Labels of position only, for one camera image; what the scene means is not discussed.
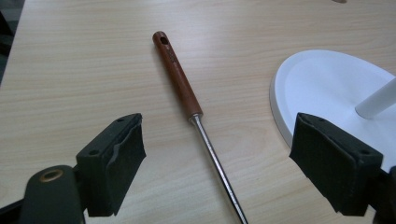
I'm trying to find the brown-handled metal utensil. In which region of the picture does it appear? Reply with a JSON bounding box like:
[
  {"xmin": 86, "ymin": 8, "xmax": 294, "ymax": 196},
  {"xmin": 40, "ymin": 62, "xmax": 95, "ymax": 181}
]
[{"xmin": 151, "ymin": 30, "xmax": 249, "ymax": 224}]

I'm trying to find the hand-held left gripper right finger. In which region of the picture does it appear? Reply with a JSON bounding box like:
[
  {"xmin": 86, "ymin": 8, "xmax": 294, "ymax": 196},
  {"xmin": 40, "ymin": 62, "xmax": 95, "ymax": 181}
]
[{"xmin": 289, "ymin": 112, "xmax": 385, "ymax": 217}]

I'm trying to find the white round stand with pole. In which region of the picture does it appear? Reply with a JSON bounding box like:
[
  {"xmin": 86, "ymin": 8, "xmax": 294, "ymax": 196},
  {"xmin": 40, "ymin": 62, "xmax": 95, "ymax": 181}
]
[{"xmin": 269, "ymin": 49, "xmax": 396, "ymax": 174}]

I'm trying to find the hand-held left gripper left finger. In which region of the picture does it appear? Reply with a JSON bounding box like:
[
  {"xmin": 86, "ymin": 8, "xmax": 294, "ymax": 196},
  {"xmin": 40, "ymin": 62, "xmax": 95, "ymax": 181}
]
[{"xmin": 75, "ymin": 112, "xmax": 148, "ymax": 218}]

